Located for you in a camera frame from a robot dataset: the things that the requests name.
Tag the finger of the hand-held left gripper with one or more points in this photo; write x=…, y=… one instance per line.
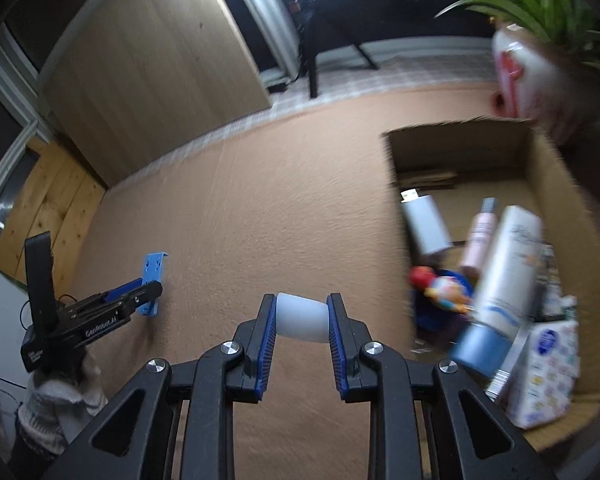
x=125, y=290
x=147, y=294

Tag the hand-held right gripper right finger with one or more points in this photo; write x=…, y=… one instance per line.
x=337, y=355

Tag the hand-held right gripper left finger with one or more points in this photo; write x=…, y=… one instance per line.
x=266, y=350

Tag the blue plastic phone stand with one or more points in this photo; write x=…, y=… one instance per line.
x=152, y=267

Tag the white eraser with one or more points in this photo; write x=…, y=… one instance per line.
x=302, y=317

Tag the cartoon doll badge clip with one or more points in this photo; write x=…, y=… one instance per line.
x=442, y=290

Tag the white charger adapter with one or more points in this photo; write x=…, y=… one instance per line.
x=425, y=225

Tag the pink cosmetic tube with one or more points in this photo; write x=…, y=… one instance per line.
x=477, y=240

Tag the white blue sunscreen tube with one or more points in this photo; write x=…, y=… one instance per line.
x=505, y=280

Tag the patterned tissue pack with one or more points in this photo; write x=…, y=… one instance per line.
x=545, y=380

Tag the small white bottle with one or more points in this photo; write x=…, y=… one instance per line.
x=569, y=310

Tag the cardboard box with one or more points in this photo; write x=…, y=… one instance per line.
x=555, y=180

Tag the pine slatted board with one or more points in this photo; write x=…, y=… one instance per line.
x=45, y=200

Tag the light wooden board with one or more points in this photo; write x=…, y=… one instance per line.
x=145, y=75

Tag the white red flower pot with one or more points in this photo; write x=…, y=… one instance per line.
x=525, y=75

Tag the white window frame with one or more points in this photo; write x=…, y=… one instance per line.
x=17, y=82

